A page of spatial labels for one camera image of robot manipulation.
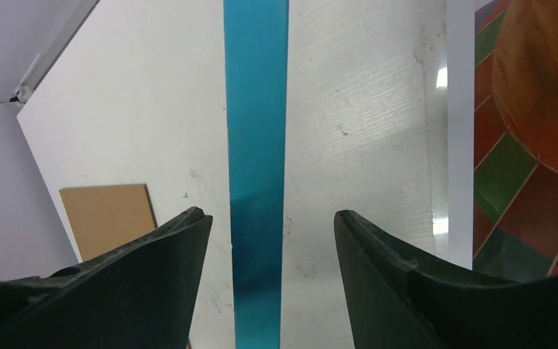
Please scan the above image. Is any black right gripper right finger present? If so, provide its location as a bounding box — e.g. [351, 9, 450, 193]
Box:
[333, 210, 558, 348]

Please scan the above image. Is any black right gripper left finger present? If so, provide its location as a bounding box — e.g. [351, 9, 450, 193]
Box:
[0, 206, 213, 348]

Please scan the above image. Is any hot air balloon photo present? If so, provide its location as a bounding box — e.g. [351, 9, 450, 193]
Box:
[472, 1, 558, 281]

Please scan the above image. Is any blue wooden picture frame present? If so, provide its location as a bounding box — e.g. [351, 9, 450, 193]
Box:
[224, 1, 289, 348]

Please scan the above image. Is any brown cardboard backing board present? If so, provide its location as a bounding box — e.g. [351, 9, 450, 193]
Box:
[60, 184, 157, 261]

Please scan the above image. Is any aluminium table edge rail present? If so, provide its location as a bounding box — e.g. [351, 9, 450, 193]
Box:
[9, 0, 99, 104]

